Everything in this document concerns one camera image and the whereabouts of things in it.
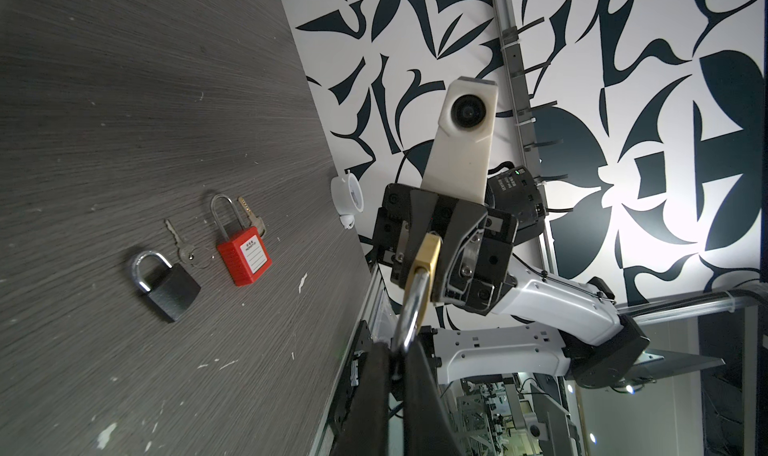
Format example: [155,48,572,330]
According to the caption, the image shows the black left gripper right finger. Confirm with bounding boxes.
[403,341,462,455]

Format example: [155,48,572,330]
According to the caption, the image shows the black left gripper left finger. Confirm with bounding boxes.
[331,343,391,456]

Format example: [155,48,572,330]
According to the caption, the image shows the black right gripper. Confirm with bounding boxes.
[372,183,518,315]

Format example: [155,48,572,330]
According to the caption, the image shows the brass padlock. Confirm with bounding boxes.
[392,233,442,357]

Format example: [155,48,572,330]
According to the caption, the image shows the red padlock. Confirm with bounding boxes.
[210,193,272,287]

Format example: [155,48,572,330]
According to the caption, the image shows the brass key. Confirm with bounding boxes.
[237,196,267,237]

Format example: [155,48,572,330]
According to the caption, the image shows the black padlock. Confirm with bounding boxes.
[130,250,201,322]

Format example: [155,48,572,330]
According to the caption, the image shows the silver key with ring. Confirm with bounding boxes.
[164,219,214,269]

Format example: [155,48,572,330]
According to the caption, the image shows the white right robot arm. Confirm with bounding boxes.
[373,166,721,389]

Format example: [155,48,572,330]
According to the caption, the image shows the white alarm clock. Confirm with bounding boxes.
[330,173,365,230]

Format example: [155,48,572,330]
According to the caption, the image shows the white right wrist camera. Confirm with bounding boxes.
[420,77,499,204]

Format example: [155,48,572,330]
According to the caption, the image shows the black wall hook rail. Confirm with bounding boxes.
[488,0,571,271]

